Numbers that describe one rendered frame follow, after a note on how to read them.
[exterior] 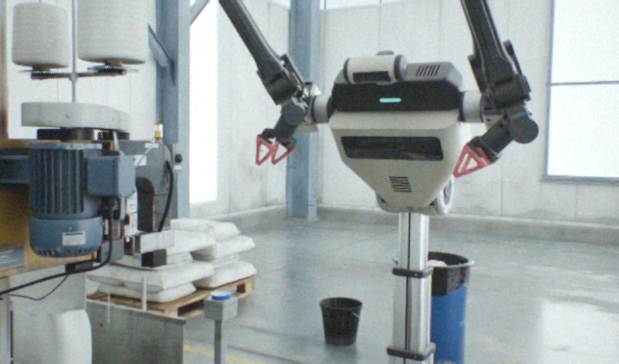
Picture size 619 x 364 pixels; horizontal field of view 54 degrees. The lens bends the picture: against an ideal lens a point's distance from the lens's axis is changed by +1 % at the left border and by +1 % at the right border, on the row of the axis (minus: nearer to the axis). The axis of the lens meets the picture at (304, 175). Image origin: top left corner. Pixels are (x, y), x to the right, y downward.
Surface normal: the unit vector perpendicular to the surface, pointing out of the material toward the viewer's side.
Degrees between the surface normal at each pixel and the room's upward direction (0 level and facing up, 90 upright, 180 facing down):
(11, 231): 90
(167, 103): 90
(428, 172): 130
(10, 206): 90
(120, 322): 90
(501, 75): 111
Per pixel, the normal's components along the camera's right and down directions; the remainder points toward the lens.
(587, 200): -0.49, 0.04
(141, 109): 0.87, 0.04
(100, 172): -0.09, 0.05
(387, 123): -0.30, -0.74
